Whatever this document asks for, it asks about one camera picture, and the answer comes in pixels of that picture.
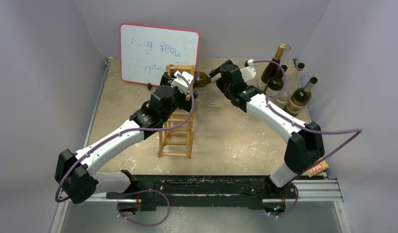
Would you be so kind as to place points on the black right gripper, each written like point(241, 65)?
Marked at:
point(220, 74)

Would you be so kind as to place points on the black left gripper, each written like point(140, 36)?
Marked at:
point(182, 95)

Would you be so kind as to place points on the green bottle silver cap top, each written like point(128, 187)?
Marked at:
point(201, 79)

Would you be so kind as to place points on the green bottle silver cap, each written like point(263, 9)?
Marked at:
point(300, 98)
point(201, 79)

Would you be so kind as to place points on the red wine bottle gold cap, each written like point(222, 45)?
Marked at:
point(271, 69)

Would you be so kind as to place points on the wooden wine rack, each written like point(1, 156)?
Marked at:
point(177, 142)

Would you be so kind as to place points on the green bottle black neck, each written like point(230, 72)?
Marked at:
point(275, 85)

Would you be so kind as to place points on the clear square glass bottle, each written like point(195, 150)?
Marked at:
point(292, 83)

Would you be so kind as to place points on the green bottle silver cap front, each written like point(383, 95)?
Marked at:
point(300, 98)

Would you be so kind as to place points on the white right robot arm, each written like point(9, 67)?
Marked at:
point(304, 141)

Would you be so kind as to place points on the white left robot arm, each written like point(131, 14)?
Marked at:
point(77, 173)

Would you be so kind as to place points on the pink-framed whiteboard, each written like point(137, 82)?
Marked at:
point(146, 51)

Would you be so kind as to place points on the orange circuit board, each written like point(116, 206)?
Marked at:
point(317, 169)

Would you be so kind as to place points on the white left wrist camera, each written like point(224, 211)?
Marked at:
point(182, 80)

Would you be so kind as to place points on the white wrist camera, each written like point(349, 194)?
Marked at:
point(182, 80)
point(249, 72)

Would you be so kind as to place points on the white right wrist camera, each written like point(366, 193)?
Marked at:
point(249, 72)

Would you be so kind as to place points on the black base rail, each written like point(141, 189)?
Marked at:
point(253, 192)

